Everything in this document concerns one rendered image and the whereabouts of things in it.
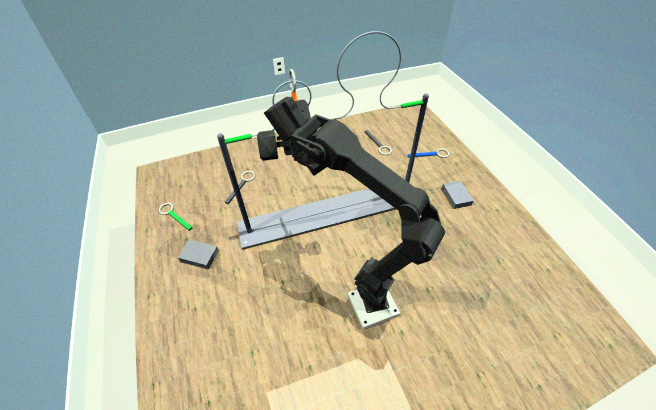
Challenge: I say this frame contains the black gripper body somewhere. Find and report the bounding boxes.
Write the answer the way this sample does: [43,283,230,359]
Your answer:
[257,130,292,161]

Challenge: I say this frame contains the white loop with green handle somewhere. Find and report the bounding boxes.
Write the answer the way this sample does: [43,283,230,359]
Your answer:
[159,203,192,230]

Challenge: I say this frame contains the orange handle with grey metal ring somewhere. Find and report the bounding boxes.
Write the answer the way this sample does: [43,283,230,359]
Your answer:
[289,69,297,101]

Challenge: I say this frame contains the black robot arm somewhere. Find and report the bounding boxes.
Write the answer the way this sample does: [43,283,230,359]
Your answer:
[264,97,445,313]

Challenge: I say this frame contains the white loop with grey handle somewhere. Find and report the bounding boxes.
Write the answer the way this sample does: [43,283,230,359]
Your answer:
[225,171,255,204]
[365,130,392,155]

